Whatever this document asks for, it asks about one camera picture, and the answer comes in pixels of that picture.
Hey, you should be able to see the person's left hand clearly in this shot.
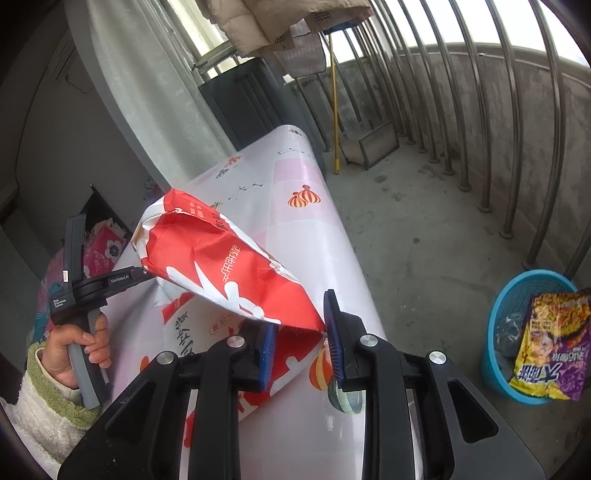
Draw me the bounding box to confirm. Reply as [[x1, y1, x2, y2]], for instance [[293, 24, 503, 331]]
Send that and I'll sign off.
[[41, 314, 112, 388]]

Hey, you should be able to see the black cabinet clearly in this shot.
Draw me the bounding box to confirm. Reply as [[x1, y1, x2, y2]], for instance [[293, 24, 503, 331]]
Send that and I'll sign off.
[[198, 58, 326, 155]]

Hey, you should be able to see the pink white printed tablecloth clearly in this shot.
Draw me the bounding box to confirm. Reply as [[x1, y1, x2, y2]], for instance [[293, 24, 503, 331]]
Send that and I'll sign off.
[[104, 124, 426, 480]]

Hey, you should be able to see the blue plastic basket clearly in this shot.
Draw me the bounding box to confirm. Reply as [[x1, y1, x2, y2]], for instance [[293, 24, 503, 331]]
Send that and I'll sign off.
[[480, 270, 585, 406]]

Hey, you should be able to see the grey hanging cloth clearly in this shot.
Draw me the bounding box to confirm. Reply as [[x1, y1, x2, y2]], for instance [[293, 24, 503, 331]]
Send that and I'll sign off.
[[272, 28, 324, 79]]

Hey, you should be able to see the beige padded jacket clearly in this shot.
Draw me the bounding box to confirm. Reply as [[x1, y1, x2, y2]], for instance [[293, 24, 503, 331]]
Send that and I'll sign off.
[[205, 0, 375, 56]]

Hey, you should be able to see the pink flowered box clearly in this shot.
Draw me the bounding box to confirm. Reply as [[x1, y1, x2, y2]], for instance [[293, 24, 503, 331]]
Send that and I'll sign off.
[[85, 219, 131, 278]]

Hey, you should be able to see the person's left forearm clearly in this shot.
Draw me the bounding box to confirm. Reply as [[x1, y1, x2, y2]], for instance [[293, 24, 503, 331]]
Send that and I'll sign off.
[[0, 344, 102, 472]]

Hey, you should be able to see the white curtain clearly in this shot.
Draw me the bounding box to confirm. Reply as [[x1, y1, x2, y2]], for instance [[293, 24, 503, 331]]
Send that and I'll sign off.
[[88, 0, 241, 190]]

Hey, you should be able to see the metal dustpan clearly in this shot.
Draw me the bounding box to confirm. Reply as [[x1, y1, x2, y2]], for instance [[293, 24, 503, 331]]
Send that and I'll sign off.
[[339, 121, 400, 170]]

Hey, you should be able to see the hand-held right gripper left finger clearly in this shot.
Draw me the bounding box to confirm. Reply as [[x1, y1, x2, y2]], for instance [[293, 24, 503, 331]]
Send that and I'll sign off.
[[58, 323, 279, 480]]

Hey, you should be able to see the red and white paper bag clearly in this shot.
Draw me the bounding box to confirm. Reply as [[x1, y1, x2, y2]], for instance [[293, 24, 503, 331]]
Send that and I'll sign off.
[[130, 188, 329, 455]]

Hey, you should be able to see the purple snack bag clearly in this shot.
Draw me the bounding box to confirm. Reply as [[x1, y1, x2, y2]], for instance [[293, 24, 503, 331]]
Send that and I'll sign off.
[[509, 291, 591, 401]]

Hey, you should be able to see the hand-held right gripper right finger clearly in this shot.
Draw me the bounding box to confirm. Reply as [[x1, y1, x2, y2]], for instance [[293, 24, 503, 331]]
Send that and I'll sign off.
[[323, 290, 546, 480]]

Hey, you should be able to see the metal balcony railing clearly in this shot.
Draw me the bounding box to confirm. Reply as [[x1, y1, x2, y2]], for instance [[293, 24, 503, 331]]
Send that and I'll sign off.
[[286, 0, 591, 278]]

